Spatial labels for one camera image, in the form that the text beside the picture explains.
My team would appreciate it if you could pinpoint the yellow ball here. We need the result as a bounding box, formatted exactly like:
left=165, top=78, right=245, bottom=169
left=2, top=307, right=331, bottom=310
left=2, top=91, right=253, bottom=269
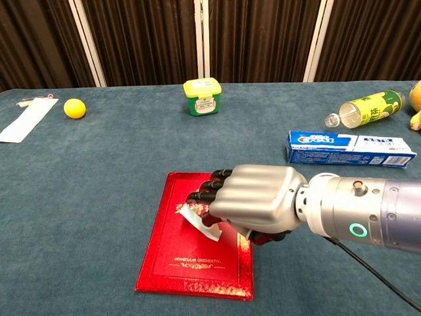
left=63, top=97, right=87, bottom=120

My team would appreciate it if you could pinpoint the blue table cloth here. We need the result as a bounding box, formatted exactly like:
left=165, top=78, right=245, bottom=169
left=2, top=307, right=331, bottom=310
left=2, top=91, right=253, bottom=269
left=0, top=80, right=421, bottom=316

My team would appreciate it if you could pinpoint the red certificate book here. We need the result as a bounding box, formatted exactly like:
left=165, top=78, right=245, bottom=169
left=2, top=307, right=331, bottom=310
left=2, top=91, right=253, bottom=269
left=134, top=171, right=255, bottom=302

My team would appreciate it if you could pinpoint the blue white toothpaste box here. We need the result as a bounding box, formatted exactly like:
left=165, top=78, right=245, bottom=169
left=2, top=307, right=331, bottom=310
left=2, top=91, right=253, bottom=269
left=285, top=130, right=418, bottom=169

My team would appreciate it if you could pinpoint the dark brown curtain panel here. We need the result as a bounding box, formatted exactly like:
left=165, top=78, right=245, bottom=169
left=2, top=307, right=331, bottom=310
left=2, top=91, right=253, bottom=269
left=209, top=0, right=318, bottom=84
left=314, top=0, right=421, bottom=83
left=0, top=0, right=96, bottom=93
left=80, top=0, right=202, bottom=87

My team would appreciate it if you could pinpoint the white bookmark with tassel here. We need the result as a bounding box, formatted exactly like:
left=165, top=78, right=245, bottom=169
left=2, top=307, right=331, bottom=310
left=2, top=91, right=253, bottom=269
left=0, top=93, right=60, bottom=144

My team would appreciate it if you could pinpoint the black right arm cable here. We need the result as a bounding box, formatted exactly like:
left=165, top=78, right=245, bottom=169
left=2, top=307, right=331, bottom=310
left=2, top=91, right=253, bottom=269
left=324, top=236, right=421, bottom=313

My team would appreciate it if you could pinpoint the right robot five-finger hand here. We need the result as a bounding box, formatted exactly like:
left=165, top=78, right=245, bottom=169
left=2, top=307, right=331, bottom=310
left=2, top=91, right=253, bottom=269
left=186, top=164, right=309, bottom=246

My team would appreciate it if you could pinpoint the clear bottle green yellow label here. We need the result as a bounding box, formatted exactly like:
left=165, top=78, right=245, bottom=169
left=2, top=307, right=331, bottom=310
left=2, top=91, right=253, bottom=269
left=324, top=90, right=407, bottom=130

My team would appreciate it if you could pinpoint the yellow plush duck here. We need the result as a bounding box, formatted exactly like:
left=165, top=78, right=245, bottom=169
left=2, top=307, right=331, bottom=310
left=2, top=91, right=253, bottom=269
left=409, top=80, right=421, bottom=132

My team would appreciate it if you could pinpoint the white partition frame post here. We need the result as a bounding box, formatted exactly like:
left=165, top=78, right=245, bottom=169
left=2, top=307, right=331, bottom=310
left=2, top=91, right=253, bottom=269
left=68, top=0, right=108, bottom=88
left=302, top=0, right=330, bottom=83
left=193, top=0, right=211, bottom=80

